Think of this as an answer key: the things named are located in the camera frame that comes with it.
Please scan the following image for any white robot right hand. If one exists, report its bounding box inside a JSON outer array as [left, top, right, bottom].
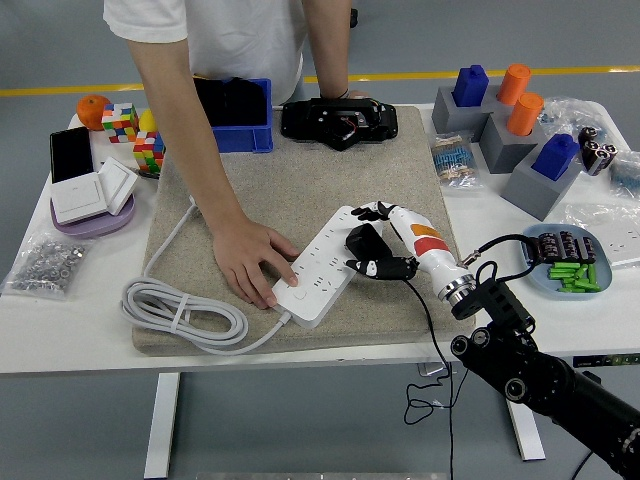
[[345, 200, 469, 294]]

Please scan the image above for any person's right hand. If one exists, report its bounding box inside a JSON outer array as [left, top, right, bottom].
[[212, 219, 303, 310]]

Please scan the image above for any white power strip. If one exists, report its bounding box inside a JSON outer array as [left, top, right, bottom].
[[272, 205, 371, 329]]

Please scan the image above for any black device housing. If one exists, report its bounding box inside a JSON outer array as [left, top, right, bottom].
[[279, 97, 400, 153]]

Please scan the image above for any grey block holder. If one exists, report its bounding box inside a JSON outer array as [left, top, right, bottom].
[[478, 113, 549, 175], [431, 84, 506, 136], [500, 144, 584, 222]]

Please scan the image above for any bag of taped resistors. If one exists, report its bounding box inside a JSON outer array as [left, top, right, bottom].
[[429, 130, 485, 191]]

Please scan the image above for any grey-brown mat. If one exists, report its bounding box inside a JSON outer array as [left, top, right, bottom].
[[131, 104, 476, 357]]

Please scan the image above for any blue square peg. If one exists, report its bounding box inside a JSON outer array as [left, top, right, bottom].
[[530, 133, 581, 182], [452, 64, 490, 108]]

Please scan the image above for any blue plastic bin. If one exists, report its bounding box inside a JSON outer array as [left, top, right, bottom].
[[192, 77, 275, 154]]

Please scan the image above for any black red cloth bundle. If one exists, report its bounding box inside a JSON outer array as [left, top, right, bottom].
[[192, 74, 268, 129]]

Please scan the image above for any dark capacitor pile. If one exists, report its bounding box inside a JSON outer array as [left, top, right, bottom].
[[522, 229, 599, 266]]

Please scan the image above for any green component pile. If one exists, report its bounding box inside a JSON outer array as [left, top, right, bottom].
[[547, 262, 601, 295]]

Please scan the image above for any colourful puzzle cube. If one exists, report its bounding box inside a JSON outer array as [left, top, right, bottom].
[[100, 102, 140, 145], [131, 130, 166, 175]]

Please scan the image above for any purple plate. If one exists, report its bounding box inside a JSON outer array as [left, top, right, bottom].
[[48, 192, 137, 240]]

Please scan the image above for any orange cylinder peg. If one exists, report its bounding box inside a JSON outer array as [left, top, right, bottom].
[[505, 91, 545, 137], [496, 63, 533, 106]]

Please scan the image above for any light blue plate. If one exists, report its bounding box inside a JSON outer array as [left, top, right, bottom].
[[518, 223, 614, 300]]

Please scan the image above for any white table leg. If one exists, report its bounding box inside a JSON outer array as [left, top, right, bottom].
[[505, 402, 546, 462], [143, 372, 181, 480]]

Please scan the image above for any bagged white socket panel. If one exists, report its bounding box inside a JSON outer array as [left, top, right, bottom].
[[564, 202, 640, 271]]

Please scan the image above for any clear plastic bag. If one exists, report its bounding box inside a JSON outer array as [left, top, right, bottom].
[[538, 94, 609, 146]]

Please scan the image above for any black capacitor bundle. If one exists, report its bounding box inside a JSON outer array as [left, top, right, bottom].
[[577, 125, 620, 177]]

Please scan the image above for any bag of metal nuts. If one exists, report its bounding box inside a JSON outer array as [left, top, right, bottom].
[[1, 234, 96, 303]]

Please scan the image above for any black smartphone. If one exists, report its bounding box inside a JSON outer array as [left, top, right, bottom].
[[48, 126, 95, 185]]

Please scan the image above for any black table control panel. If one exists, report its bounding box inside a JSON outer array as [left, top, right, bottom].
[[573, 353, 640, 370]]

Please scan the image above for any bag of blue resistors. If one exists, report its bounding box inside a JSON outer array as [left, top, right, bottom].
[[607, 149, 640, 199]]

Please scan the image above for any orange fruit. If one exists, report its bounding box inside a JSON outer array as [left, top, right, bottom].
[[75, 94, 111, 132]]

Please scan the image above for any white power strip cord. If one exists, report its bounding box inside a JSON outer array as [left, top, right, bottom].
[[119, 195, 292, 356]]

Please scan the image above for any small white wall switch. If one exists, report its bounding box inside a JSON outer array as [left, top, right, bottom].
[[97, 157, 139, 217]]

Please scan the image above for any large white wall switch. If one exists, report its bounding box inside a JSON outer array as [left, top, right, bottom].
[[49, 171, 110, 226]]

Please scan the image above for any thin black hanging cable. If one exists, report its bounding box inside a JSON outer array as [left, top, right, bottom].
[[446, 362, 458, 480]]

